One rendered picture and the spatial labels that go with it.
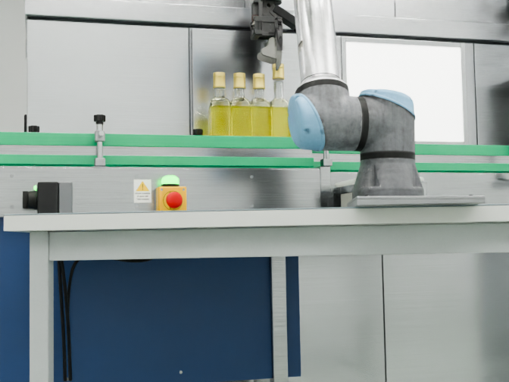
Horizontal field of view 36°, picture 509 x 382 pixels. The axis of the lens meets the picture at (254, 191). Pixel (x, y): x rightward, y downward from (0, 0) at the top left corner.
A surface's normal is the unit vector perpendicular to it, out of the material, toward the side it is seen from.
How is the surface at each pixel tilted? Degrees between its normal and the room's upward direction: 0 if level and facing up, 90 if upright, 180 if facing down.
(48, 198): 90
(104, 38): 90
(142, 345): 90
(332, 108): 73
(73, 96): 90
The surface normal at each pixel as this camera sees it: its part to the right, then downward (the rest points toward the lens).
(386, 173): -0.16, -0.36
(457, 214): -0.04, -0.07
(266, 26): 0.19, -0.07
